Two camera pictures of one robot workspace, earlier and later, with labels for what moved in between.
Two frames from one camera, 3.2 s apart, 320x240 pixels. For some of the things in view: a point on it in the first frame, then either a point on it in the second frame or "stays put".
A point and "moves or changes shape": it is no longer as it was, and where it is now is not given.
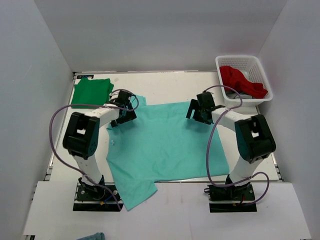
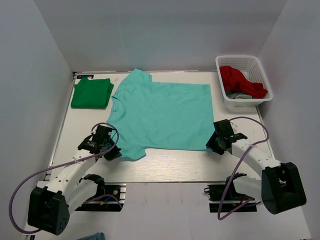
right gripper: x=195 y=105 -> x=211 y=144
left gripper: x=130 y=115 -> x=115 y=153
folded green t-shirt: x=91 y=92 stays put
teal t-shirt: x=160 y=144 moves or changes shape
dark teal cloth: x=98 y=236 stays put
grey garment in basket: x=235 y=96 stays put
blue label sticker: x=87 y=76 stays put
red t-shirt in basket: x=236 y=79 stays put
